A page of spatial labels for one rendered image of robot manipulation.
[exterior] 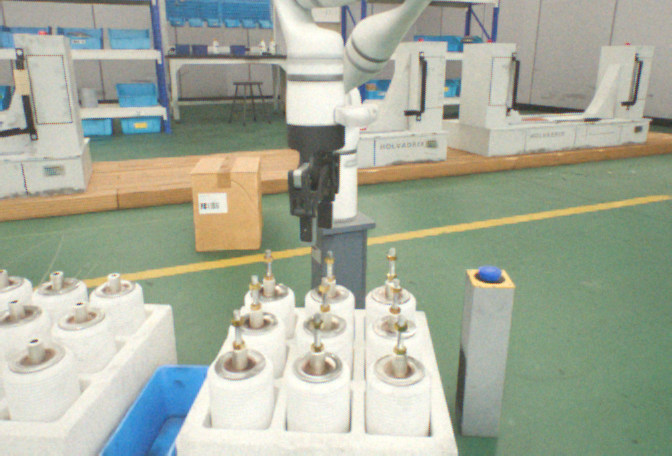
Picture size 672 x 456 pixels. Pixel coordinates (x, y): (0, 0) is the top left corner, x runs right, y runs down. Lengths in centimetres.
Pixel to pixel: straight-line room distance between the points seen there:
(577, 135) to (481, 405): 307
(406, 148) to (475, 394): 218
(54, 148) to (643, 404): 245
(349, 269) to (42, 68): 184
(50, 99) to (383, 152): 174
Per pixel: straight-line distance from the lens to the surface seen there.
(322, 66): 59
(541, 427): 112
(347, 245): 122
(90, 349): 96
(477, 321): 92
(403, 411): 74
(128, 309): 105
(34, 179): 265
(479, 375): 98
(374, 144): 291
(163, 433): 108
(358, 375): 87
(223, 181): 182
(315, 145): 60
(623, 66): 438
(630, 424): 120
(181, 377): 105
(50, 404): 89
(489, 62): 339
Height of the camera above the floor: 69
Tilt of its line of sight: 16 degrees down
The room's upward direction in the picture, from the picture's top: straight up
